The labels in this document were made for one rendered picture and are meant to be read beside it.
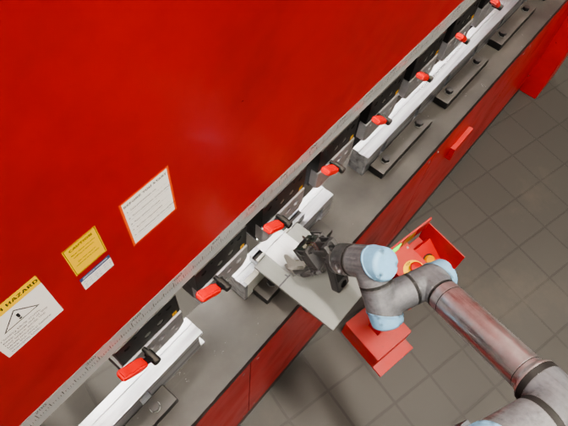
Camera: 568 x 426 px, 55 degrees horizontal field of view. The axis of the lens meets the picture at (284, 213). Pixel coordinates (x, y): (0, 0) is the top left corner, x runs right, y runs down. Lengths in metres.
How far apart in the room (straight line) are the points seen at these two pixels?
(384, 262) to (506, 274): 1.70
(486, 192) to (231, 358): 1.89
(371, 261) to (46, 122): 0.77
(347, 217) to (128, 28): 1.23
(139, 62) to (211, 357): 1.03
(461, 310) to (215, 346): 0.66
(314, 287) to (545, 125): 2.28
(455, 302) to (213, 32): 0.78
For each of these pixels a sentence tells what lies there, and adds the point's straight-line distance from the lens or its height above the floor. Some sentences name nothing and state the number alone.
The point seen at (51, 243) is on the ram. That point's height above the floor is 1.75.
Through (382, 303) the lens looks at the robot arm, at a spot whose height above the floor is 1.22.
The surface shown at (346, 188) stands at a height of 0.88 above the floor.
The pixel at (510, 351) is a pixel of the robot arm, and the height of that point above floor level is 1.33.
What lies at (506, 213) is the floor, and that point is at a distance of 2.99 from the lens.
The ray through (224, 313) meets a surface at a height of 0.88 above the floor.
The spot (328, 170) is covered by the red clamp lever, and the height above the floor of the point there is 1.32.
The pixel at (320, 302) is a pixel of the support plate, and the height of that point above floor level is 1.00.
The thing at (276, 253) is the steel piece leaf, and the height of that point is 1.00.
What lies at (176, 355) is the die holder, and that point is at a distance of 1.40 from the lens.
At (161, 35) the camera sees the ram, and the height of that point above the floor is 1.92.
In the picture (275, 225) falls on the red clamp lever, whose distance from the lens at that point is 1.15.
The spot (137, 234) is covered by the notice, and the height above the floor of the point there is 1.63.
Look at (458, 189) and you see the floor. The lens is 2.96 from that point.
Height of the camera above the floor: 2.31
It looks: 60 degrees down
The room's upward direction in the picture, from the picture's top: 7 degrees clockwise
